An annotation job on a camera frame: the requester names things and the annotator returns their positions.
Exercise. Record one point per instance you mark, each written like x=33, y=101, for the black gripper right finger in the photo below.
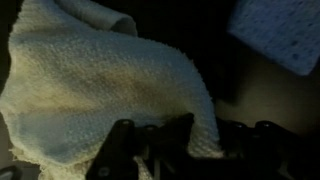
x=260, y=150

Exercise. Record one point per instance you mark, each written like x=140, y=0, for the white terry towel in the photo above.
x=100, y=83

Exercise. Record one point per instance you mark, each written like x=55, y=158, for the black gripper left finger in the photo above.
x=123, y=150

